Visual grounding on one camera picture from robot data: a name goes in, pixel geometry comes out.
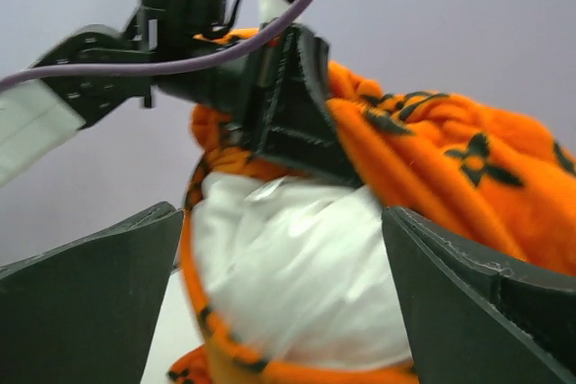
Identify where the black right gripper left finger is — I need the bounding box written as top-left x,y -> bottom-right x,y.
1,202 -> 183,384

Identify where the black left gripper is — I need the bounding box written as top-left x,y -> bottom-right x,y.
215,24 -> 362,187

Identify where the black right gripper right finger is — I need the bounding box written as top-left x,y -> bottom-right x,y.
382,207 -> 575,384

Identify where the orange patterned plush pillowcase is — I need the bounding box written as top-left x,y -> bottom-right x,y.
166,26 -> 576,384

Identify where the white pillow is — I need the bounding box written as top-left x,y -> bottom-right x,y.
193,173 -> 411,371

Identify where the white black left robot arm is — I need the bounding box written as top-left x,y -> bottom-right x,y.
1,0 -> 360,186

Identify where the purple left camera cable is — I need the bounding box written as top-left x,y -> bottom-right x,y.
0,0 -> 344,94

